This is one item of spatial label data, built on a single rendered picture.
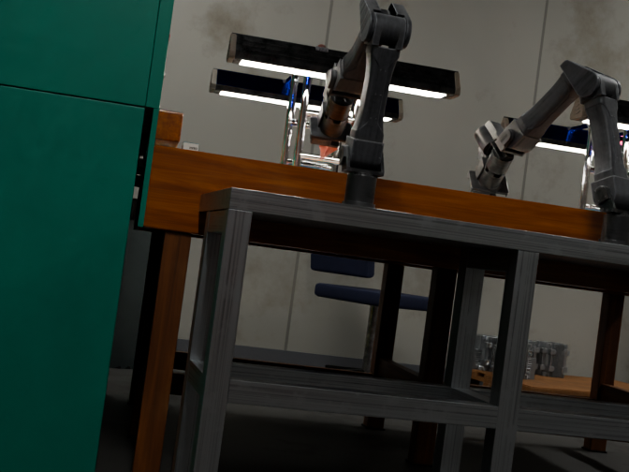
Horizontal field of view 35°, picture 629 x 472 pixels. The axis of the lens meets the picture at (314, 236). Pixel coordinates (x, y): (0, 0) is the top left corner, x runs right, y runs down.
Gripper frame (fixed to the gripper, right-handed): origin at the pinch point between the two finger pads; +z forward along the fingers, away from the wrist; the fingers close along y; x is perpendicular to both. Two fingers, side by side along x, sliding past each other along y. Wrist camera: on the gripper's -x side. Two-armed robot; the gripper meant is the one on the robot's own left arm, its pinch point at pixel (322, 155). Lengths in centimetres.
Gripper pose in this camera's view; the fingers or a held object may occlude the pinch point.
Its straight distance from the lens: 248.8
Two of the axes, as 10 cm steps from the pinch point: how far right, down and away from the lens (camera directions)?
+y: -9.7, -1.3, -1.9
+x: 0.2, 7.6, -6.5
